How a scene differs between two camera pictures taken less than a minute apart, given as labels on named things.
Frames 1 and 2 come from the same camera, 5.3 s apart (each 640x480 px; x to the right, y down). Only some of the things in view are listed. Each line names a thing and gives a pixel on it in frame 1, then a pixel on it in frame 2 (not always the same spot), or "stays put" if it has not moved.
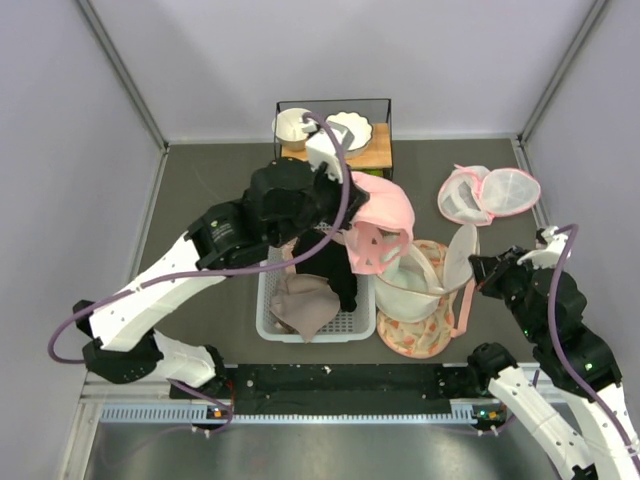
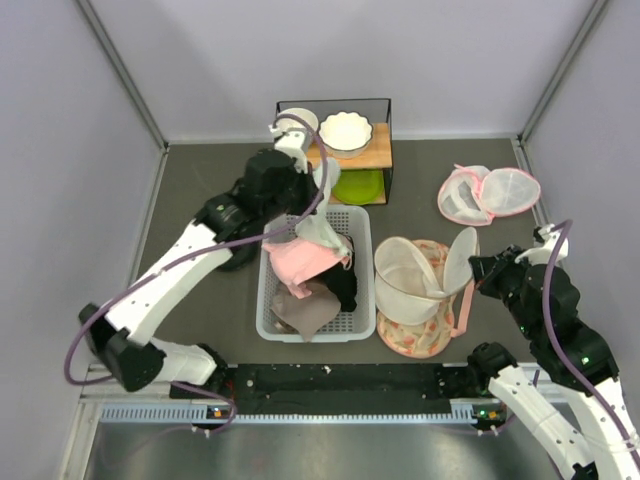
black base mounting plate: x=335 y=389 stays put
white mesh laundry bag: x=414 y=295 stays put
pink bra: x=385 y=232 -> x=294 y=260
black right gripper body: x=508 y=279 stays put
